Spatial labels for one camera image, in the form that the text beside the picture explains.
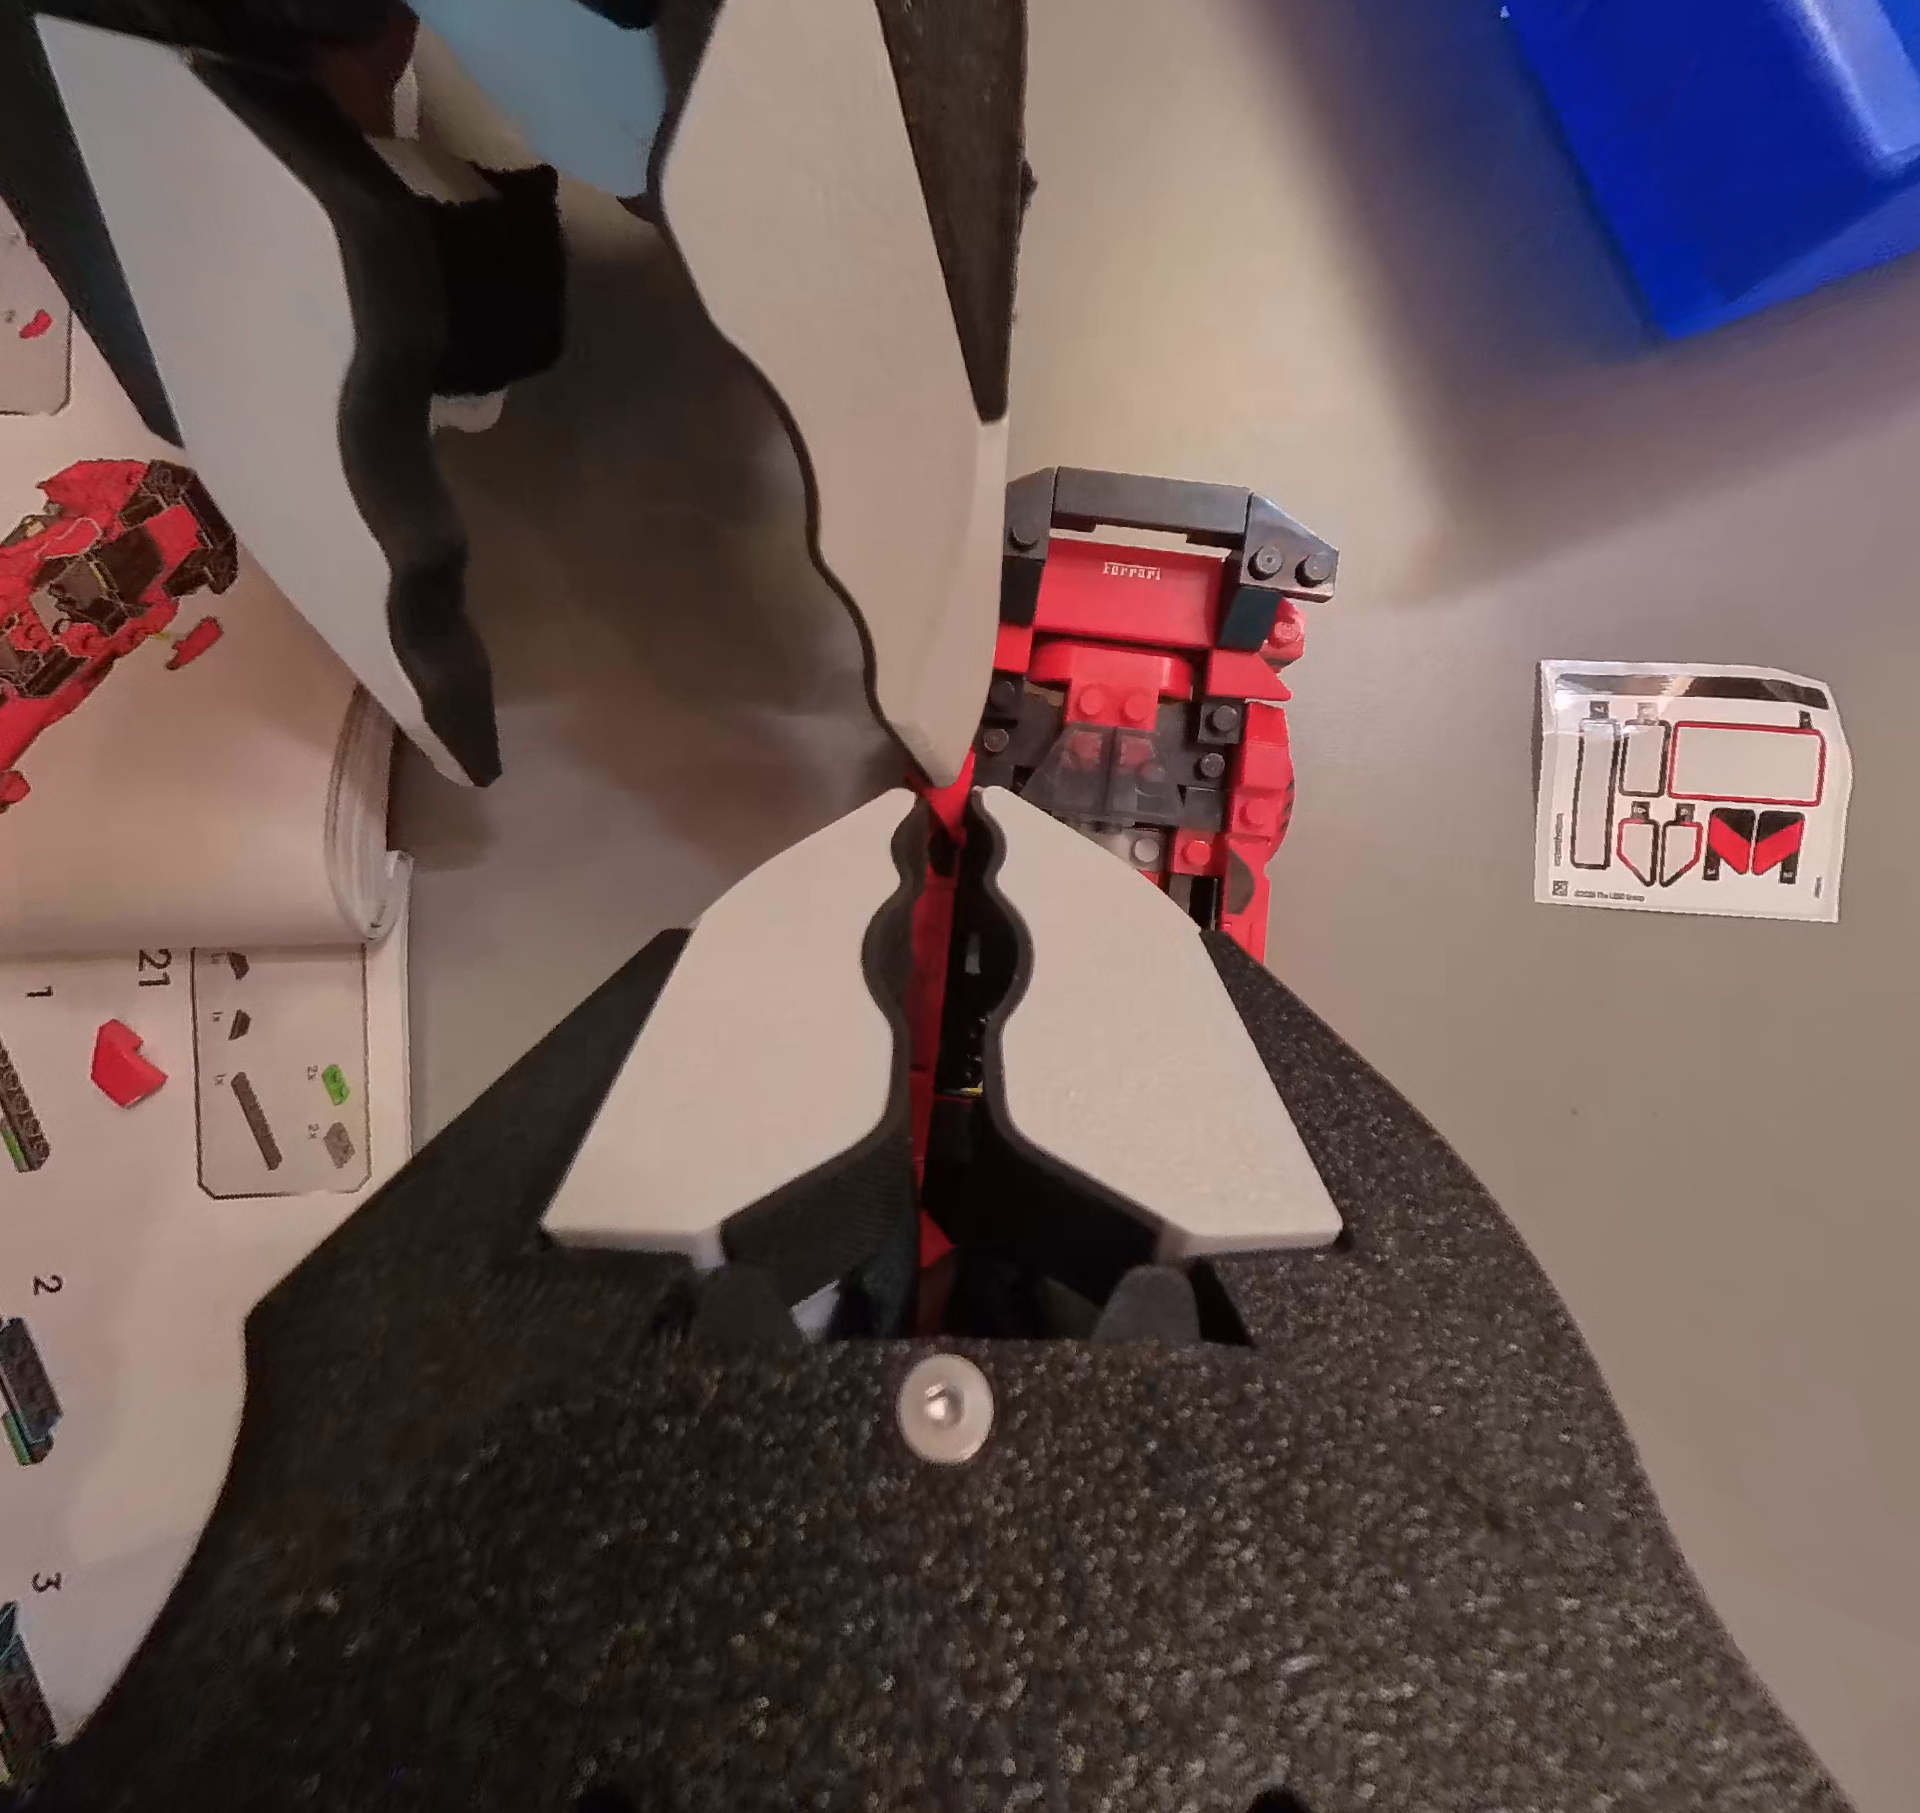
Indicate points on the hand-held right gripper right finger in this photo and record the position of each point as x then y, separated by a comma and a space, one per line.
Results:
1163, 1079

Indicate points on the red lego car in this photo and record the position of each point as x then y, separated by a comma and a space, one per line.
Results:
1124, 599

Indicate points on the blue plastic bin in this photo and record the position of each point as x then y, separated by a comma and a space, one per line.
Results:
1755, 87

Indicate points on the lego instruction booklet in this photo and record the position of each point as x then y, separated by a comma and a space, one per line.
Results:
226, 853

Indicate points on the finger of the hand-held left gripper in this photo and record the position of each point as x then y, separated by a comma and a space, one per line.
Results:
226, 345
858, 345

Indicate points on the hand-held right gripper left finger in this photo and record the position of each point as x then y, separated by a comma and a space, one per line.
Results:
720, 1079

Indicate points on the lego sticker sheet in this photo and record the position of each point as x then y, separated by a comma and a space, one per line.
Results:
1749, 764

